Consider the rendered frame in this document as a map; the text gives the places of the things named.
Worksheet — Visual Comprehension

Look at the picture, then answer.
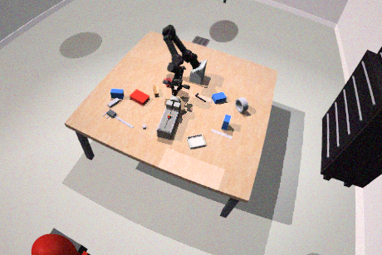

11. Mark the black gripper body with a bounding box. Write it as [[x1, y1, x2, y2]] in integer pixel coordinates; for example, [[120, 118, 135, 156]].
[[162, 74, 190, 90]]

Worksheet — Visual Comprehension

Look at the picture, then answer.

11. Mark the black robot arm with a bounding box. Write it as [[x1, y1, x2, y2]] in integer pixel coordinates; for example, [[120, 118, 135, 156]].
[[162, 25, 201, 86]]

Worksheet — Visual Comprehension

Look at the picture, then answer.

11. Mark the grey ring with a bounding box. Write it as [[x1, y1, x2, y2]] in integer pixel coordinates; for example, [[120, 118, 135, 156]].
[[235, 97, 249, 112]]

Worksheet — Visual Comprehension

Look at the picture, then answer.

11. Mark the blue rectangular block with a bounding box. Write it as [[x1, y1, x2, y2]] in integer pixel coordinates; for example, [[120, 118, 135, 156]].
[[212, 92, 227, 104], [110, 89, 124, 99], [221, 115, 231, 130]]

